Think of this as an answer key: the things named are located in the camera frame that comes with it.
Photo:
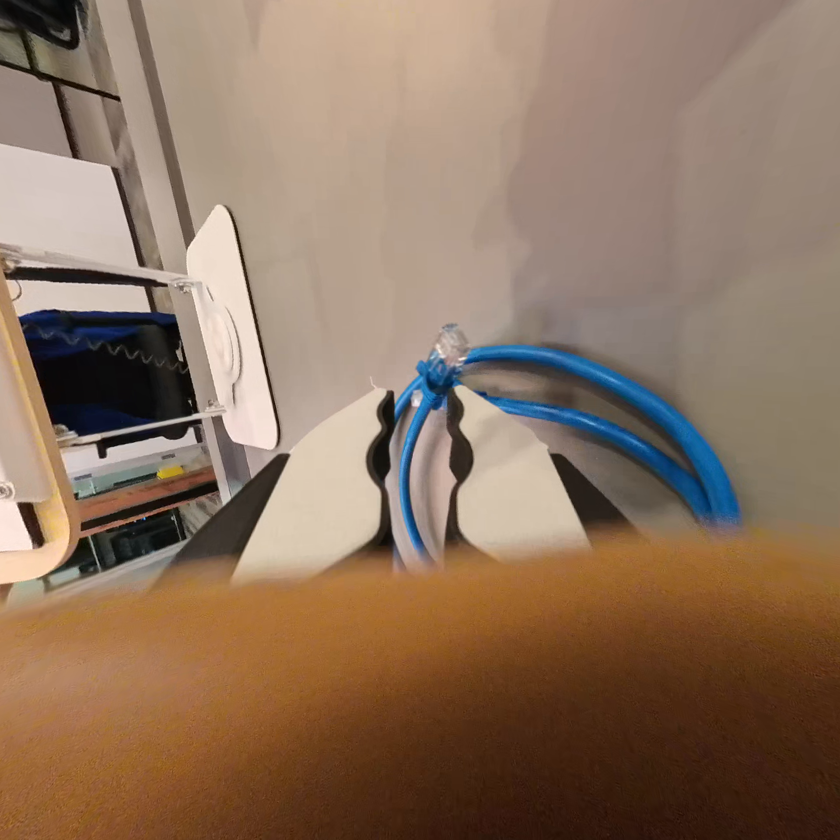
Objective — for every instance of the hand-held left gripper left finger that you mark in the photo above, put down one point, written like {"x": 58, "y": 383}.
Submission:
{"x": 308, "y": 512}

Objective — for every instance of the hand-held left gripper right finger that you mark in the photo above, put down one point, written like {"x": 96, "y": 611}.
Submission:
{"x": 518, "y": 499}

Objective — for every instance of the wooden desk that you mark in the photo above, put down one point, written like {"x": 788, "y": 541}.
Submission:
{"x": 131, "y": 495}

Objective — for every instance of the white board stand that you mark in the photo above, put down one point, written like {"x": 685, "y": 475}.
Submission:
{"x": 223, "y": 262}

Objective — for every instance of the blue fabric bin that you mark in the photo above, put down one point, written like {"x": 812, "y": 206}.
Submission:
{"x": 79, "y": 321}

